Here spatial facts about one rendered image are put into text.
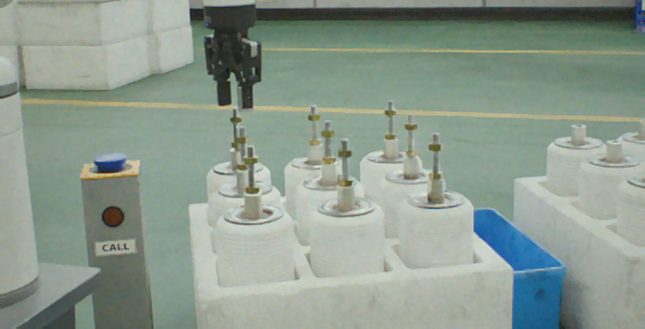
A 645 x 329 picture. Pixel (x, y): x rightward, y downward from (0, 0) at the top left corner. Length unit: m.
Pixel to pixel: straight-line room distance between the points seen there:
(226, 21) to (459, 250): 0.45
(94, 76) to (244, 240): 2.73
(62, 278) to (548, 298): 0.74
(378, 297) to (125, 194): 0.33
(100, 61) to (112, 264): 2.64
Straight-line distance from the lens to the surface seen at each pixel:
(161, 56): 4.11
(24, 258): 0.79
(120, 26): 3.86
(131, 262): 1.14
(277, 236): 1.09
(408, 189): 1.23
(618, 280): 1.24
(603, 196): 1.35
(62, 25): 3.82
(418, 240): 1.14
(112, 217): 1.12
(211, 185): 1.33
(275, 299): 1.08
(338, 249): 1.11
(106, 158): 1.13
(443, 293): 1.12
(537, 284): 1.32
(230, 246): 1.10
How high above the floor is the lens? 0.59
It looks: 13 degrees down
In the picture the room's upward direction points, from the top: 2 degrees counter-clockwise
